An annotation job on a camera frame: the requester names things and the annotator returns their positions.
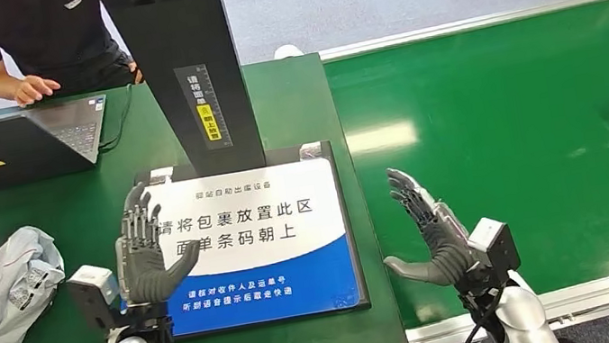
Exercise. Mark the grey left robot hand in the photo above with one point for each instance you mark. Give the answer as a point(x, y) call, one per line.
point(141, 273)

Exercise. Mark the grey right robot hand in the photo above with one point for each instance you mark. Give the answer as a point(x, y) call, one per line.
point(448, 245)

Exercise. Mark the person's left hand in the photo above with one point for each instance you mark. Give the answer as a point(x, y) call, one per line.
point(136, 72)

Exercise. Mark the yellow label on column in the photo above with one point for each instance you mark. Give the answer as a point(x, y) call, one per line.
point(208, 123)

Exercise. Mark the person's right hand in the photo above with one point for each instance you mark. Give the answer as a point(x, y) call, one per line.
point(35, 88)

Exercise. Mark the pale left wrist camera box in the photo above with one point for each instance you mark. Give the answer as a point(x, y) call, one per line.
point(92, 295)

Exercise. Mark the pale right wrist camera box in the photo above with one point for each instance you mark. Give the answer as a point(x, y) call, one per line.
point(493, 244)

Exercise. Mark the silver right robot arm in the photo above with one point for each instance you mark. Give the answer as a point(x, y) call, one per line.
point(523, 324)

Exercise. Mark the person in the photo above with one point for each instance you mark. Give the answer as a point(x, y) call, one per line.
point(48, 33)

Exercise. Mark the silver tape piece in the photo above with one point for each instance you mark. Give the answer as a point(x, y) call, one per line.
point(160, 176)
point(310, 151)

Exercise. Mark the green-topped table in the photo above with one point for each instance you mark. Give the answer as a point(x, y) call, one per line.
point(74, 204)

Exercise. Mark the green conveyor belt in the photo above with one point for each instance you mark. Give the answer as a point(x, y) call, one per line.
point(448, 82)

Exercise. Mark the small white rounded object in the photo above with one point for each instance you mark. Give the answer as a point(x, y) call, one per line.
point(288, 51)

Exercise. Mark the scanner base with white-blue sign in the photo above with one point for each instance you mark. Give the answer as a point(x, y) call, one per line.
point(264, 224)

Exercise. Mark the black scanner machine column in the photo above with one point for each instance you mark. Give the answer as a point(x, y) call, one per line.
point(169, 33)

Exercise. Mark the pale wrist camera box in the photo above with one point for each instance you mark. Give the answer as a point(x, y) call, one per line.
point(92, 295)
point(493, 244)

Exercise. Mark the thin aluminium conveyor rail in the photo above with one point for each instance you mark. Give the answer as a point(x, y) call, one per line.
point(498, 16)

